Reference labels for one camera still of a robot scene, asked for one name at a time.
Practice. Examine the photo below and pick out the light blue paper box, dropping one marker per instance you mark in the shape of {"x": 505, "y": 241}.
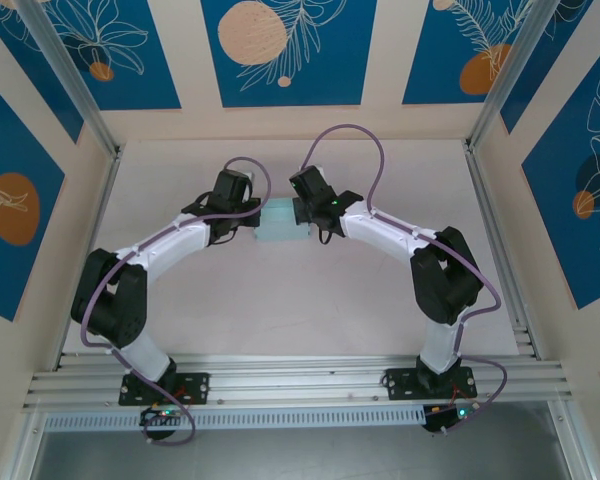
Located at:
{"x": 280, "y": 225}

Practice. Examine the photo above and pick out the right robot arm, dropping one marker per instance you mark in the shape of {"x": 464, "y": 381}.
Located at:
{"x": 445, "y": 280}

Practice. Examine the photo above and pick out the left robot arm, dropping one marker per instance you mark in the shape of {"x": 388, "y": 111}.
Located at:
{"x": 115, "y": 300}

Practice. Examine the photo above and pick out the blue poster white flower outline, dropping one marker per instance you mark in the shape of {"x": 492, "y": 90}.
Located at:
{"x": 155, "y": 75}

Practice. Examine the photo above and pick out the blue poster fern orange circle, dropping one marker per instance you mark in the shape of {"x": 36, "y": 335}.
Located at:
{"x": 430, "y": 60}

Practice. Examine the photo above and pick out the blue poster big orange circle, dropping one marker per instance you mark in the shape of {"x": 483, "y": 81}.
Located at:
{"x": 20, "y": 150}

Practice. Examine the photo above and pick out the grey metal sheet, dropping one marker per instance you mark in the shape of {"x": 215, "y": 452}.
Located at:
{"x": 300, "y": 455}

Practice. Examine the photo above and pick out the blue poster white leaf outlines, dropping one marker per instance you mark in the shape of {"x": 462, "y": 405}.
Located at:
{"x": 555, "y": 225}

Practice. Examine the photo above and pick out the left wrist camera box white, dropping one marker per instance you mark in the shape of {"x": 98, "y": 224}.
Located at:
{"x": 250, "y": 175}

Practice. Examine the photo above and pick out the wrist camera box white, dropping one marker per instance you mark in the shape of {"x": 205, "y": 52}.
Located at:
{"x": 250, "y": 175}
{"x": 321, "y": 170}

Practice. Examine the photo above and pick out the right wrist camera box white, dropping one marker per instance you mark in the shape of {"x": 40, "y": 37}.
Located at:
{"x": 321, "y": 170}

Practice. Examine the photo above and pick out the left aluminium side rail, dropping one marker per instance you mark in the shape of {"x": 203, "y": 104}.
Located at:
{"x": 107, "y": 195}

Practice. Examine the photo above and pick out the aluminium side rail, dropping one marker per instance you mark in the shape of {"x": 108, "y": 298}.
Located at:
{"x": 107, "y": 195}
{"x": 481, "y": 190}

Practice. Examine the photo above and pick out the aluminium mounting rail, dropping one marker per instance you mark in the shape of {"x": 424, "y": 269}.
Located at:
{"x": 300, "y": 380}

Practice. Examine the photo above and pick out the right aluminium side rail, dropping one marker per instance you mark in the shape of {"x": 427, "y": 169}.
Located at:
{"x": 481, "y": 190}

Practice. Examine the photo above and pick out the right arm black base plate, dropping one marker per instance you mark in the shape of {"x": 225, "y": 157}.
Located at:
{"x": 400, "y": 385}

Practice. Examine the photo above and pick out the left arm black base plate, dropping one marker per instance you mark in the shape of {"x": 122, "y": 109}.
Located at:
{"x": 200, "y": 387}

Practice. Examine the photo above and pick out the left aluminium frame post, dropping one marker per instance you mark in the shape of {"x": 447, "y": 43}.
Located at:
{"x": 70, "y": 65}

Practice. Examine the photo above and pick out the aluminium frame post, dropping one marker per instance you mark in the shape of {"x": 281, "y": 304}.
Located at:
{"x": 510, "y": 70}
{"x": 70, "y": 65}

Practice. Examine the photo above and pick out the right aluminium frame post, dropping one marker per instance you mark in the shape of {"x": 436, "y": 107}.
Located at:
{"x": 510, "y": 70}

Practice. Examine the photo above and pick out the narrow blue wall poster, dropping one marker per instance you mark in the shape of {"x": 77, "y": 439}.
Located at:
{"x": 30, "y": 65}
{"x": 535, "y": 75}

